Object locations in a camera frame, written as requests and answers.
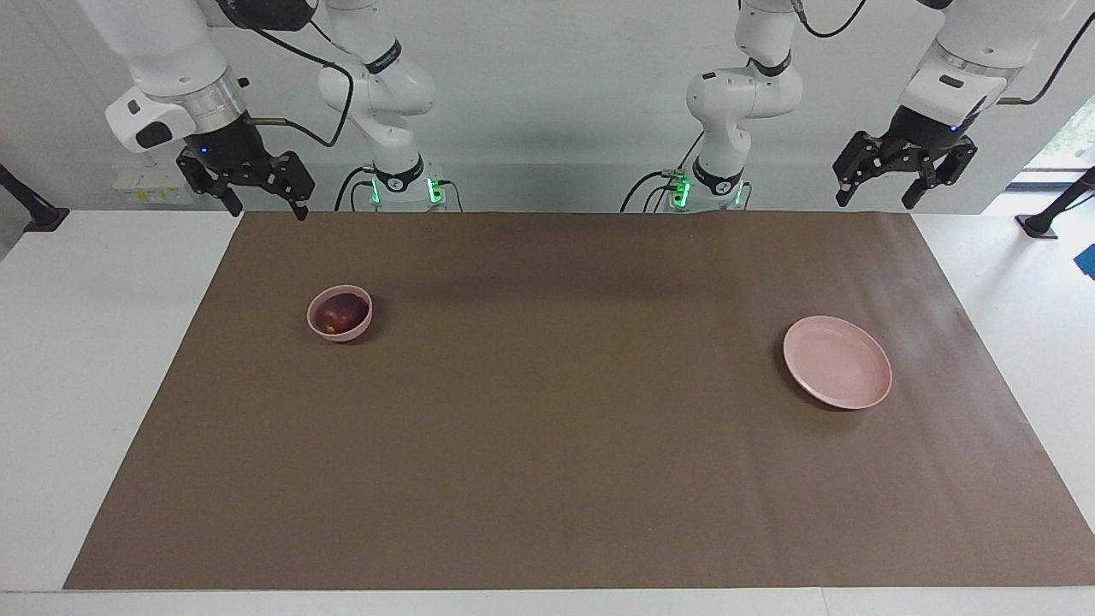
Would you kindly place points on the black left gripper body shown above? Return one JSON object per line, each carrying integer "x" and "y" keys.
{"x": 922, "y": 137}

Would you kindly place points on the black camera stand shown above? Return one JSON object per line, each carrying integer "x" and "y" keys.
{"x": 38, "y": 218}
{"x": 1039, "y": 224}

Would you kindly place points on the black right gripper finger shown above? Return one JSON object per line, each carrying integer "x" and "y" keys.
{"x": 205, "y": 175}
{"x": 291, "y": 175}

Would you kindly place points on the pink bowl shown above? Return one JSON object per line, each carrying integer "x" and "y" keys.
{"x": 340, "y": 335}

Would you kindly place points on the dark red apple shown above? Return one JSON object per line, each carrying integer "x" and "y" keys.
{"x": 342, "y": 315}

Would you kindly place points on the brown table mat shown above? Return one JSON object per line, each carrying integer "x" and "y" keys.
{"x": 565, "y": 428}

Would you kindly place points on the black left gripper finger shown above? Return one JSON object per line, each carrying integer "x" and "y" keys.
{"x": 860, "y": 158}
{"x": 954, "y": 162}

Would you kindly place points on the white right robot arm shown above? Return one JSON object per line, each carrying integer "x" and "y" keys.
{"x": 162, "y": 43}

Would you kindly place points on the pink plate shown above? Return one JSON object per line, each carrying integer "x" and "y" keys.
{"x": 838, "y": 364}

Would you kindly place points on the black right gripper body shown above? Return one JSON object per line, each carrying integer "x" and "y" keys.
{"x": 227, "y": 145}

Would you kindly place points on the window with greenery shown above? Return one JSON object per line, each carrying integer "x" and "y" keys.
{"x": 1069, "y": 145}

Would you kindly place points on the blue object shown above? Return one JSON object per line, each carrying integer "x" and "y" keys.
{"x": 1088, "y": 261}

